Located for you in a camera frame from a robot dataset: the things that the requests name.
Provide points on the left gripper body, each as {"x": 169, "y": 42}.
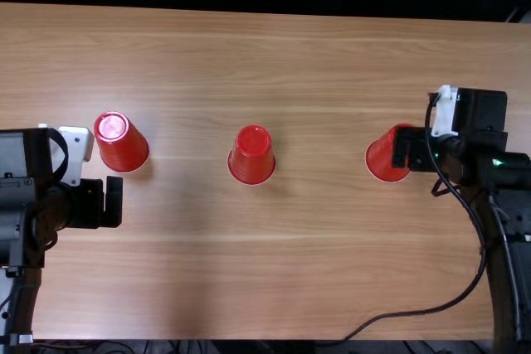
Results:
{"x": 91, "y": 205}

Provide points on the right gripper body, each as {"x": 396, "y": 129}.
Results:
{"x": 415, "y": 151}

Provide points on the red cup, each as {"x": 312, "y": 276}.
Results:
{"x": 379, "y": 159}
{"x": 122, "y": 146}
{"x": 251, "y": 159}

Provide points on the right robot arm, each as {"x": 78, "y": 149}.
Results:
{"x": 481, "y": 113}

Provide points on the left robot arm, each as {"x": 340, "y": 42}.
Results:
{"x": 16, "y": 192}

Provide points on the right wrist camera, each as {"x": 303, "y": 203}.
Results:
{"x": 446, "y": 113}

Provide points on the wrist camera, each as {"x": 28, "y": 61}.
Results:
{"x": 446, "y": 113}
{"x": 76, "y": 142}

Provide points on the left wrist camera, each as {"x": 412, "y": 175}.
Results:
{"x": 76, "y": 142}

